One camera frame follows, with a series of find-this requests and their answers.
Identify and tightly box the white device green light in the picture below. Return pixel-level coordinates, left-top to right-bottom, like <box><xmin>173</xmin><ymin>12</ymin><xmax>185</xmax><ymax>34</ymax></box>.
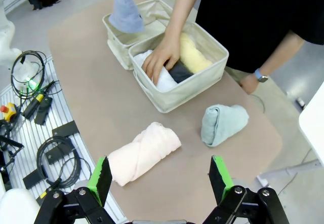
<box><xmin>15</xmin><ymin>61</ymin><xmax>43</xmax><ymax>91</ymax></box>

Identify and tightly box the pink towel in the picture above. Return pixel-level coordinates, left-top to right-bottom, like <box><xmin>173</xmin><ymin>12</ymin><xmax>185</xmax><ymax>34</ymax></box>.
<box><xmin>107</xmin><ymin>122</ymin><xmax>182</xmax><ymax>187</ymax></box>

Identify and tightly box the black mounting plate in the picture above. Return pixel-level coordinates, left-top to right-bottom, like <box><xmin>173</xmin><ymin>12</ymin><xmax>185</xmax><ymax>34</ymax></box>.
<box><xmin>44</xmin><ymin>146</ymin><xmax>66</xmax><ymax>164</ymax></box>
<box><xmin>22</xmin><ymin>168</ymin><xmax>44</xmax><ymax>189</ymax></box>
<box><xmin>52</xmin><ymin>120</ymin><xmax>80</xmax><ymax>138</ymax></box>

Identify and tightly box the yellow emergency stop button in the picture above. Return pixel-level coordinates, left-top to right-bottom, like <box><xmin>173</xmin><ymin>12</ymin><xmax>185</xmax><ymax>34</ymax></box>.
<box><xmin>0</xmin><ymin>102</ymin><xmax>18</xmax><ymax>122</ymax></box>

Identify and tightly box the dark grey towel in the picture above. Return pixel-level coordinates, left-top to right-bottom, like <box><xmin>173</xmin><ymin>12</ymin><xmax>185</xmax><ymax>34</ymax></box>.
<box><xmin>164</xmin><ymin>59</ymin><xmax>194</xmax><ymax>84</ymax></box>

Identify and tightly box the person's right hand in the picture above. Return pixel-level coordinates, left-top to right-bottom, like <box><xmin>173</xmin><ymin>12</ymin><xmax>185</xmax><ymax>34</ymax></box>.
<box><xmin>141</xmin><ymin>42</ymin><xmax>181</xmax><ymax>85</ymax></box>

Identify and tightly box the person's left hand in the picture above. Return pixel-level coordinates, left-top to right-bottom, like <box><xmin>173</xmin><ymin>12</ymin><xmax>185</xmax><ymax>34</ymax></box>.
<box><xmin>239</xmin><ymin>73</ymin><xmax>260</xmax><ymax>95</ymax></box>

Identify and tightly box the blue strap wristwatch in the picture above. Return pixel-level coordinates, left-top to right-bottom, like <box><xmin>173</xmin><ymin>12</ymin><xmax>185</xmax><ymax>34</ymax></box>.
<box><xmin>254</xmin><ymin>67</ymin><xmax>269</xmax><ymax>83</ymax></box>

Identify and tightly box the lavender blue towel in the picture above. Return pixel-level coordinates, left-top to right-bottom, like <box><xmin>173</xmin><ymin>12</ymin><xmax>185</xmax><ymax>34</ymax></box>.
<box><xmin>108</xmin><ymin>0</ymin><xmax>145</xmax><ymax>34</ymax></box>

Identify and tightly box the black yellow connector box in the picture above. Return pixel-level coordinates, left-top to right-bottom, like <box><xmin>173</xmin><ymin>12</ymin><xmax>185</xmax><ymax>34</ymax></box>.
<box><xmin>22</xmin><ymin>93</ymin><xmax>45</xmax><ymax>117</ymax></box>

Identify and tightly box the person's right forearm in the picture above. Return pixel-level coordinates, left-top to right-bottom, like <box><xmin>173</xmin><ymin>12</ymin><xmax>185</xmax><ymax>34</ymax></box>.
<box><xmin>158</xmin><ymin>0</ymin><xmax>206</xmax><ymax>55</ymax></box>

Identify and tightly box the light teal towel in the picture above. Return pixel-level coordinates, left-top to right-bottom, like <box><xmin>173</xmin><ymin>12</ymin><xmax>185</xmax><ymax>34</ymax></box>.
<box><xmin>200</xmin><ymin>104</ymin><xmax>250</xmax><ymax>148</ymax></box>

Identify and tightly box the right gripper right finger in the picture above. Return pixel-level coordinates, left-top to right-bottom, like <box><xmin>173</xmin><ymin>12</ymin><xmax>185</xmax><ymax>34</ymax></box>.
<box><xmin>202</xmin><ymin>155</ymin><xmax>291</xmax><ymax>224</ymax></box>

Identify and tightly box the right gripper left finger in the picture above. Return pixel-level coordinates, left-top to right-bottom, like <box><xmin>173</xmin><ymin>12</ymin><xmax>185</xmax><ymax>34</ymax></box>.
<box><xmin>34</xmin><ymin>155</ymin><xmax>113</xmax><ymax>224</ymax></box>

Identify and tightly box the cream fabric storage bin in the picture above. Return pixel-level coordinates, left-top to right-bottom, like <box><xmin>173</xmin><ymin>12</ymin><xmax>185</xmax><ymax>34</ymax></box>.
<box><xmin>128</xmin><ymin>22</ymin><xmax>230</xmax><ymax>114</ymax></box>
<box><xmin>102</xmin><ymin>0</ymin><xmax>178</xmax><ymax>70</ymax></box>

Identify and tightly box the person in black polo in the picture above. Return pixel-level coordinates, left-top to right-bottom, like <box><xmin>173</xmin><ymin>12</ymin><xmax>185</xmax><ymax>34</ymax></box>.
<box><xmin>194</xmin><ymin>0</ymin><xmax>324</xmax><ymax>85</ymax></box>

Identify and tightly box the yellow towel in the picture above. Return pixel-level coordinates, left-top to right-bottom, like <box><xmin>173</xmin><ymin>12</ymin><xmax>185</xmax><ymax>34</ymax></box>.
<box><xmin>179</xmin><ymin>32</ymin><xmax>213</xmax><ymax>74</ymax></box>

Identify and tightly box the black coiled cable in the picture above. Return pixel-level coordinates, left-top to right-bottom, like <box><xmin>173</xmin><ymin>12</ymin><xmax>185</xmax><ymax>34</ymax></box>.
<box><xmin>36</xmin><ymin>135</ymin><xmax>82</xmax><ymax>188</ymax></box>

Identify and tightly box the black rectangular box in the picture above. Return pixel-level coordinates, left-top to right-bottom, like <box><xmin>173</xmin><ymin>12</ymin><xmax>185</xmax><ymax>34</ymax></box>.
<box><xmin>34</xmin><ymin>96</ymin><xmax>53</xmax><ymax>126</ymax></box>

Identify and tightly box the person's left forearm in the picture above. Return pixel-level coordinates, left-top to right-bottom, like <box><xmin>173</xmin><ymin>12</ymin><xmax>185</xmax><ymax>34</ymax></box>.
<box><xmin>258</xmin><ymin>30</ymin><xmax>306</xmax><ymax>77</ymax></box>

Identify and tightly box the white towel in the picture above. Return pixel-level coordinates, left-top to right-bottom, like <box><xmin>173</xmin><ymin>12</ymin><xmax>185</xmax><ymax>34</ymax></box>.
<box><xmin>133</xmin><ymin>49</ymin><xmax>178</xmax><ymax>92</ymax></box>

